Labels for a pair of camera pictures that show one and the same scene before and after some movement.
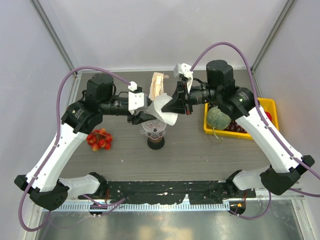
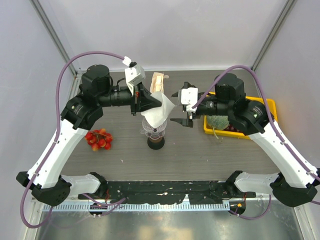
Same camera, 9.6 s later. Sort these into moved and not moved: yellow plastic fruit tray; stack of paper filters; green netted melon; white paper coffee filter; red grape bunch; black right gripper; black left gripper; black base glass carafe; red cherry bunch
Moved: black right gripper; white paper coffee filter; black left gripper
Not moved: stack of paper filters; yellow plastic fruit tray; red grape bunch; black base glass carafe; red cherry bunch; green netted melon
